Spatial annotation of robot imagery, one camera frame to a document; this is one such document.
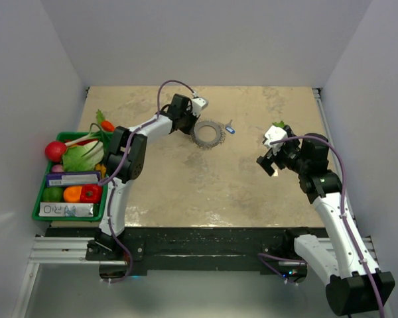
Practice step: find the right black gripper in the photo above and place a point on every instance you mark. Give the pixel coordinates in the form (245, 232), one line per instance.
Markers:
(266, 162)

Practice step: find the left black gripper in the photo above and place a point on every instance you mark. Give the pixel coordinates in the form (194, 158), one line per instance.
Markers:
(194, 120)

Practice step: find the metal disc with keyrings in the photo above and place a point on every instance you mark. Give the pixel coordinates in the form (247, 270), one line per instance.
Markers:
(207, 134)

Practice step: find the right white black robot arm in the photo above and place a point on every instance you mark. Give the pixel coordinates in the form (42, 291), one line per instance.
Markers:
(353, 280)

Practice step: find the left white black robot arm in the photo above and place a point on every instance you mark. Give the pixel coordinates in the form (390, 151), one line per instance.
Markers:
(125, 157)

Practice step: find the white toy vegetable green leaves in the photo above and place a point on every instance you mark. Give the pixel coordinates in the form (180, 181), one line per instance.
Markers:
(279, 124)

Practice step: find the orange toy carrot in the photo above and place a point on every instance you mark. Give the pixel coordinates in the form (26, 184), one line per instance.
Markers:
(103, 122)

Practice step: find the toy bok choy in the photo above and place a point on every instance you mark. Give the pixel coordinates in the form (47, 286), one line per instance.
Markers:
(86, 152)

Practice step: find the red toy pepper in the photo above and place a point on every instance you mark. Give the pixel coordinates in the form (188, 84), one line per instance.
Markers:
(91, 193)

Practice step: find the green plastic crate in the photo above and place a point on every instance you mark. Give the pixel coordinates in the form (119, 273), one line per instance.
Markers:
(99, 207)

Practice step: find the purple box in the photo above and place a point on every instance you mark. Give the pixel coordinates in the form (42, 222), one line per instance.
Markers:
(72, 178)

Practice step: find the orange toy pepper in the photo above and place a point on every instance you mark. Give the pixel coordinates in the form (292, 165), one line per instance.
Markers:
(72, 194)

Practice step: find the red toy radish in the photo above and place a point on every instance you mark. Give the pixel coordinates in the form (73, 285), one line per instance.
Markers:
(55, 150)

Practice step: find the pink toy onion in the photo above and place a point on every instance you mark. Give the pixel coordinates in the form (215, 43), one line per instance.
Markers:
(58, 168)

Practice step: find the green toy pepper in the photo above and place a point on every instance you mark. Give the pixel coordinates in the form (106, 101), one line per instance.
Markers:
(53, 194)

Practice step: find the white silver packet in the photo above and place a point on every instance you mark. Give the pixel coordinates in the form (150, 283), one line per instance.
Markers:
(48, 209)

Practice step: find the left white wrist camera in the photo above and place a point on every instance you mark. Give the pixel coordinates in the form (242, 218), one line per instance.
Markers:
(198, 105)

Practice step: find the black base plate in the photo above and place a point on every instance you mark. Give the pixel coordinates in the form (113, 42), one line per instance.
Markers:
(215, 249)

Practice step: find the aluminium rail frame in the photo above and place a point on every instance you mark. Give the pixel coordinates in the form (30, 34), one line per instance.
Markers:
(52, 250)

